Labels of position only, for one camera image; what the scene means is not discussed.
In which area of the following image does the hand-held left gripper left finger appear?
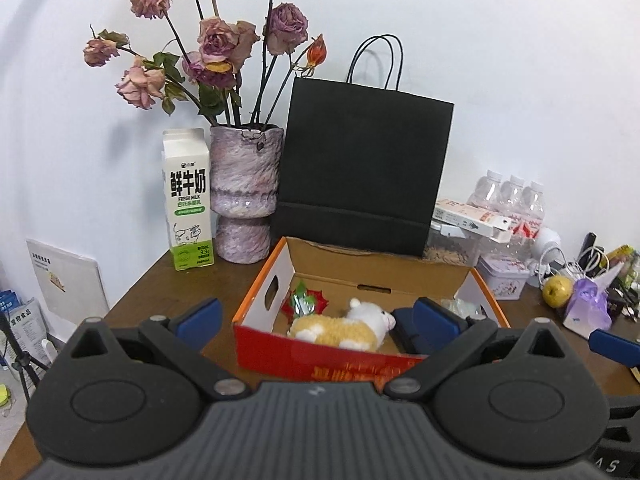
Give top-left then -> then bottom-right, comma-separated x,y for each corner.
65,297 -> 251,402

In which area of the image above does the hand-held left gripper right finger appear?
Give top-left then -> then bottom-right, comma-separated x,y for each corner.
382,296 -> 571,402

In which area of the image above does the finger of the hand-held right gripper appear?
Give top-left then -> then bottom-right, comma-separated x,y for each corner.
589,329 -> 640,368

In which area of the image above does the clear plastic bag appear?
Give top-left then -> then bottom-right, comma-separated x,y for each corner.
440,297 -> 493,322

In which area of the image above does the dark blue case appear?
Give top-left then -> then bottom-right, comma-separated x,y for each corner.
391,307 -> 436,356

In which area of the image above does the red cardboard box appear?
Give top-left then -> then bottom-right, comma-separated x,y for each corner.
232,236 -> 511,383

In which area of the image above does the yellow white plush sheep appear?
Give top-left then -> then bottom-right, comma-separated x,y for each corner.
287,297 -> 397,352

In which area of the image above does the red green foil wrapper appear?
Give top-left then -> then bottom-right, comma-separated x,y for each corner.
281,280 -> 332,320

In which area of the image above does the purple tissue pack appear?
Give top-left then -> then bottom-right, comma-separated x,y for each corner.
562,262 -> 623,332

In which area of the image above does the clear plastic container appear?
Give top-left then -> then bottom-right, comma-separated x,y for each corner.
425,222 -> 488,267

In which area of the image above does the yellow-green apple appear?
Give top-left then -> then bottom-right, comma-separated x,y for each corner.
543,276 -> 574,307

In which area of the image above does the small printed tin box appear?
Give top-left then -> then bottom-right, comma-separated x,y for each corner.
475,254 -> 531,301

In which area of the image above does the yellow green snack packet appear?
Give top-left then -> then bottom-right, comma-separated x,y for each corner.
607,245 -> 640,283

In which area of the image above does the white flat carton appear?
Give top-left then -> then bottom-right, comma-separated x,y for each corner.
432,199 -> 521,243

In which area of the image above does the white green milk carton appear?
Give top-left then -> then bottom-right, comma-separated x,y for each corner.
161,128 -> 217,272

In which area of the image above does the white paper board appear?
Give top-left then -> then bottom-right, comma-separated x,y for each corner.
26,239 -> 111,346

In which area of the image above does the purple marbled vase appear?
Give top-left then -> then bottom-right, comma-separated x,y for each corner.
209,124 -> 285,264

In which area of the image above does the blue white packet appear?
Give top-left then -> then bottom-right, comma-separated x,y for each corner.
0,290 -> 50,361

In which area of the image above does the black paper bag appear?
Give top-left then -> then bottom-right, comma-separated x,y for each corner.
272,35 -> 455,260

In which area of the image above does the black light stand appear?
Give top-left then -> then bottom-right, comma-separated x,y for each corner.
0,310 -> 51,403

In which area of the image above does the dried rose bouquet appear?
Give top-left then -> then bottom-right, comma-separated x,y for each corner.
82,0 -> 328,128

